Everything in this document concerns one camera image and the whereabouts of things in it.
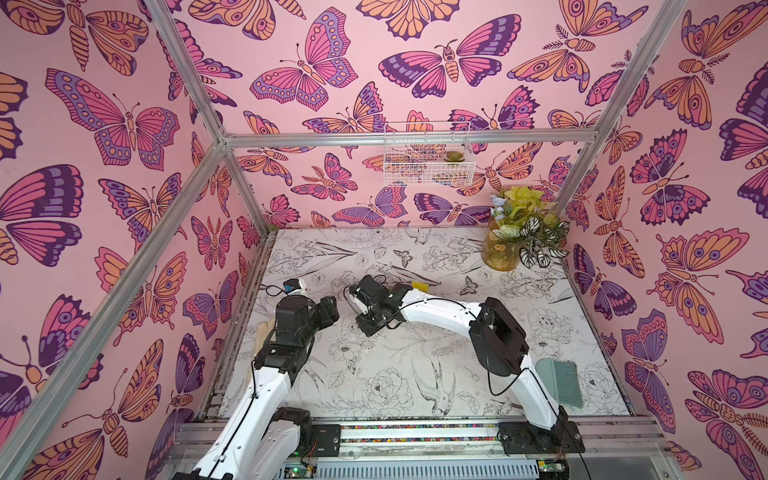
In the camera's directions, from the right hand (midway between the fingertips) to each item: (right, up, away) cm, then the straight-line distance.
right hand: (365, 321), depth 91 cm
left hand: (-9, +8, -9) cm, 15 cm away
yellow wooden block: (+19, +9, +12) cm, 24 cm away
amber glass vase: (+45, +20, +10) cm, 50 cm away
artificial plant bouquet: (+50, +33, +4) cm, 60 cm away
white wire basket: (+20, +53, +4) cm, 56 cm away
